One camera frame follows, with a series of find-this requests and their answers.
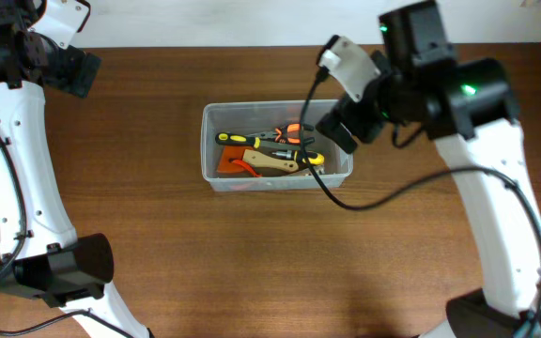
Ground yellow black screwdriver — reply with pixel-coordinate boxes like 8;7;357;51
272;150;325;165

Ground long nose pliers orange black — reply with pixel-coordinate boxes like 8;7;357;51
253;123;315;145

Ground metal file yellow black handle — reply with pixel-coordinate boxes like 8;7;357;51
214;132;301;150

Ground orange socket bit holder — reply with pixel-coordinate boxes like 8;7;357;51
293;165;325;177

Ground orange scraper wooden handle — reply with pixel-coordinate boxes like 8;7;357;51
217;146;299;177

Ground clear plastic container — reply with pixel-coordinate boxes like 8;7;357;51
201;100;354;192

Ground small red cutting pliers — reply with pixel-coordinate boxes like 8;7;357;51
230;159;261;192

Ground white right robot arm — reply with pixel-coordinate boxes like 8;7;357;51
317;1;541;337

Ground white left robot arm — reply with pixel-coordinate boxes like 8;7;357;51
0;0;150;337

